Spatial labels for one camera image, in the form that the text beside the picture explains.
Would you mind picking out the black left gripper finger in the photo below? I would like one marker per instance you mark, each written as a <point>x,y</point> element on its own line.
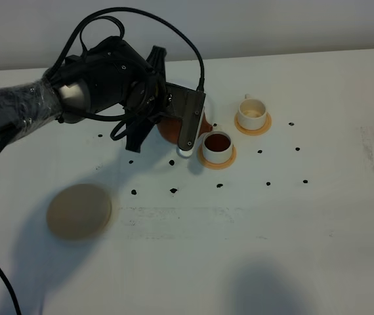
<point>137,136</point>

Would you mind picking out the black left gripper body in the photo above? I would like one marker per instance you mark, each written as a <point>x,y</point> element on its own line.
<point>161,96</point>

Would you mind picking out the brown clay teapot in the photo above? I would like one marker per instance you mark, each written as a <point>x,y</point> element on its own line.
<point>169,128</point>

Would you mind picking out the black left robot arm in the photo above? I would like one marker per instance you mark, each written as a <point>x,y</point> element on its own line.
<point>111,83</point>

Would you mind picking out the beige round teapot coaster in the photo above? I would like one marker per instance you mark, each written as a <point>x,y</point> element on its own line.
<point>79,212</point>

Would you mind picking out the white teacup near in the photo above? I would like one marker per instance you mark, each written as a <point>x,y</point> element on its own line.
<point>217,141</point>

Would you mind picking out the white teacup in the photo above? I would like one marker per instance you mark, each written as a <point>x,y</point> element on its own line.
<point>251,113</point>
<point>217,141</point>

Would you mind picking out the orange round coaster near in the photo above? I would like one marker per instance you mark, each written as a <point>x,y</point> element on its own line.
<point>216,160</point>

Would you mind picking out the orange round coaster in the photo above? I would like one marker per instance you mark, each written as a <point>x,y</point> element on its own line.
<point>216,160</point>
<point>267,125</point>

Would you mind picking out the white teacup far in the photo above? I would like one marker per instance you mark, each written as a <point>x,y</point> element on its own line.
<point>251,113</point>

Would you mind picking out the orange round coaster far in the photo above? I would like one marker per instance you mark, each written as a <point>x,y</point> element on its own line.
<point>267,125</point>

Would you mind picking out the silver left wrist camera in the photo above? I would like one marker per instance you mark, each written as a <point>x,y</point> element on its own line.
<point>190,113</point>

